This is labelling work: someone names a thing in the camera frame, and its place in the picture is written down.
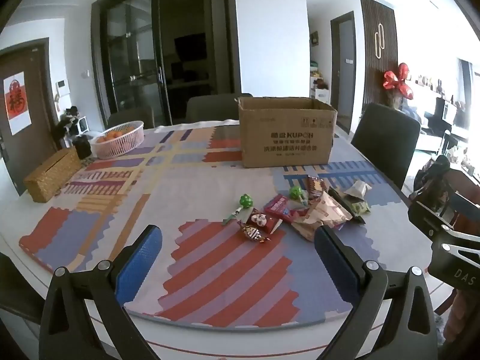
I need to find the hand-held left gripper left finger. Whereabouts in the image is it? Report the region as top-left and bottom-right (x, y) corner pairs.
(38, 224), (164, 360)

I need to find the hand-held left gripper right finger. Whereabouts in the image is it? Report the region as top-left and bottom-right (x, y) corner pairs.
(313, 225), (439, 360)

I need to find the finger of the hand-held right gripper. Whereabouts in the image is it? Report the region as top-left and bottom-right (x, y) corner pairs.
(407, 199), (480, 301)

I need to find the beige snack bag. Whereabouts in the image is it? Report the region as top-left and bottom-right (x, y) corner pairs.
(290, 189), (353, 242)

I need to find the brown cardboard box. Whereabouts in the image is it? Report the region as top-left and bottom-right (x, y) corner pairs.
(237, 96), (338, 169)

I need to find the black snack packet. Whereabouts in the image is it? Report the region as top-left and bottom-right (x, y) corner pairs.
(328, 188), (366, 225)

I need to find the dark red snack packet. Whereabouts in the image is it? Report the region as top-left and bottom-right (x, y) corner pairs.
(303, 175), (327, 199)

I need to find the green lollipop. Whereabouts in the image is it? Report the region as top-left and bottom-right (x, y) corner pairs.
(222, 194), (253, 226)
(289, 186), (312, 205)

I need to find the white crumpled wrapper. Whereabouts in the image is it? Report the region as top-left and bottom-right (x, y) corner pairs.
(343, 180), (373, 199)

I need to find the round red white candy packet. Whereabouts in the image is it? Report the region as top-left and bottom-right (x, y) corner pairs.
(247, 210), (282, 233)

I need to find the dark chocolate candy packet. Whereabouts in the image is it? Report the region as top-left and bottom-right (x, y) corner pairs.
(237, 221), (271, 244)

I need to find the white plastic basket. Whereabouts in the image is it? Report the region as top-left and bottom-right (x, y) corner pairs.
(90, 121), (145, 160)

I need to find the woven tissue box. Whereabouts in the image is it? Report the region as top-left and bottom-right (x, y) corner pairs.
(23, 147), (82, 203)

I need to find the black jar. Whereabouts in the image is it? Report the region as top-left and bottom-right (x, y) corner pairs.
(73, 136), (93, 160)

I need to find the pile of oranges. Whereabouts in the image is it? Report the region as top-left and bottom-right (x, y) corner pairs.
(97, 127), (136, 144)

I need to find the dark dining chair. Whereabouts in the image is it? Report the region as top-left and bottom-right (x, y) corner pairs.
(185, 93), (254, 124)
(350, 102), (421, 190)
(107, 106), (155, 130)

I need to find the black and white figurine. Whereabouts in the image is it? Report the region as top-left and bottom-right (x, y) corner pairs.
(51, 106), (80, 147)

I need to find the brown entrance door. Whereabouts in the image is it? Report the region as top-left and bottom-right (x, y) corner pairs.
(0, 37), (51, 196)

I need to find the dark framed doorway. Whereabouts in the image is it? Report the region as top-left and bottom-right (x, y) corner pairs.
(330, 11), (357, 134)

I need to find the red balloon flower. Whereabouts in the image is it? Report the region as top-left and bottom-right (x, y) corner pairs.
(382, 63), (415, 100)

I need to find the black framed glass sliding door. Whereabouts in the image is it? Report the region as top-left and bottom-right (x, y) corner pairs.
(91, 0), (241, 128)

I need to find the red and white door poster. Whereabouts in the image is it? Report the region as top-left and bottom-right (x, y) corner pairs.
(4, 71), (31, 136)

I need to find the dark slatted wall panel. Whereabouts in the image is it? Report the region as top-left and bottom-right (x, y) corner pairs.
(360, 0), (398, 106)

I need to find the gold loop wall ornament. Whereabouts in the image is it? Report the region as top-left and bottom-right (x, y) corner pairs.
(374, 23), (385, 60)

